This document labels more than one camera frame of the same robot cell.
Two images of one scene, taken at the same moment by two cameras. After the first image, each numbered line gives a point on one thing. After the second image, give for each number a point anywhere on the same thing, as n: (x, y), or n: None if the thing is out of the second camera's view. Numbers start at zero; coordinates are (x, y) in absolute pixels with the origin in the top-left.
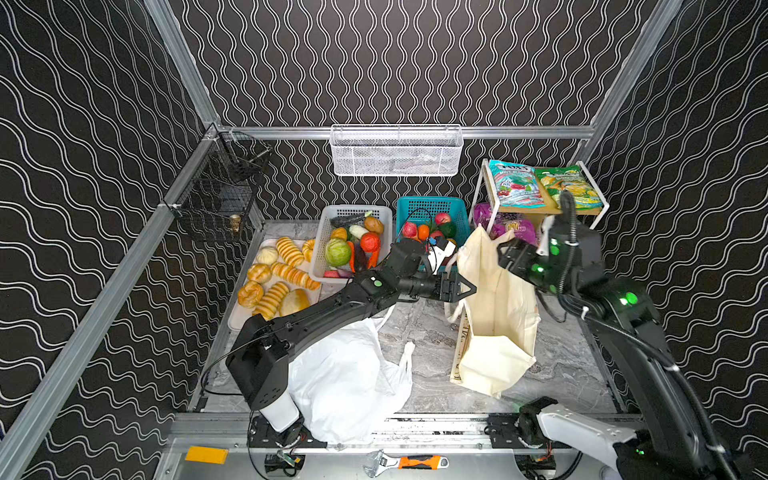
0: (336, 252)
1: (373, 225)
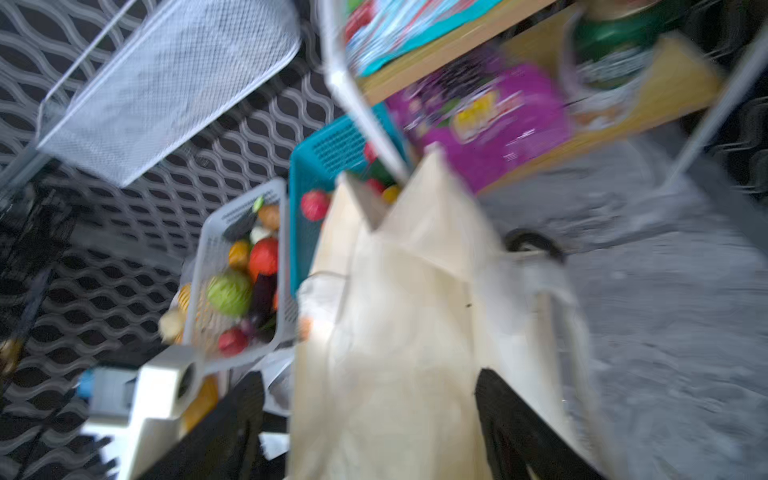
0: (229, 294)
1: (269, 216)
